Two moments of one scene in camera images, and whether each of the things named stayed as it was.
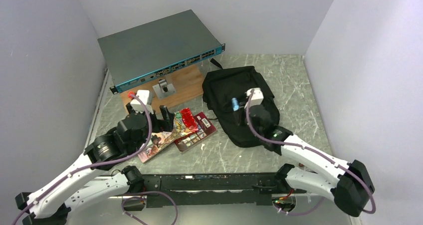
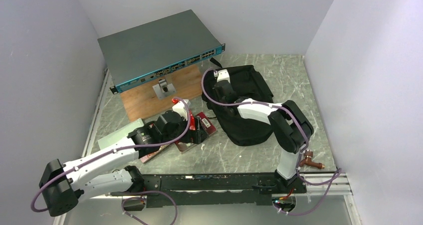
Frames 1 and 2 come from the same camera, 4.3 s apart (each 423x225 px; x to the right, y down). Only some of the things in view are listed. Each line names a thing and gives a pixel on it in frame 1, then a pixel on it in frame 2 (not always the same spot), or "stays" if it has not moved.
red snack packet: x=188 y=121 stays
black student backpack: x=223 y=92 stays
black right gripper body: x=242 y=105 → x=220 y=100
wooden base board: x=187 y=84 stays
